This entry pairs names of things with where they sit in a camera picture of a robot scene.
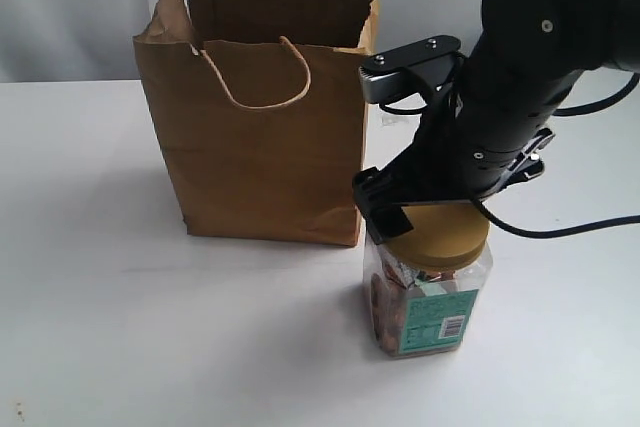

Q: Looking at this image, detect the black cable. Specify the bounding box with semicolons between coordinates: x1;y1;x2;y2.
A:
377;71;640;239

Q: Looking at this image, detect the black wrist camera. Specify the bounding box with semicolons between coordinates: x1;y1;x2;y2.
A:
359;35;461;104

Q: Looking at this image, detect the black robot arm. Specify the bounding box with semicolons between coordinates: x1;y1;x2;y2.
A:
353;0;639;244

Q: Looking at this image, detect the clear jar with yellow lid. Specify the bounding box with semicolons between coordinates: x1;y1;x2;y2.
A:
363;203;493;358

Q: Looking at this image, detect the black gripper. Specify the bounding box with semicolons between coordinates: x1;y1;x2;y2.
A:
352;51;583;244

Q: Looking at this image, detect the brown paper bag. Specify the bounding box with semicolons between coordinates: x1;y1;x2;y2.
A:
133;0;378;247

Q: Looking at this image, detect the small clear plastic scrap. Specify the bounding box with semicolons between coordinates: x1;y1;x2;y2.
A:
381;115;401;126

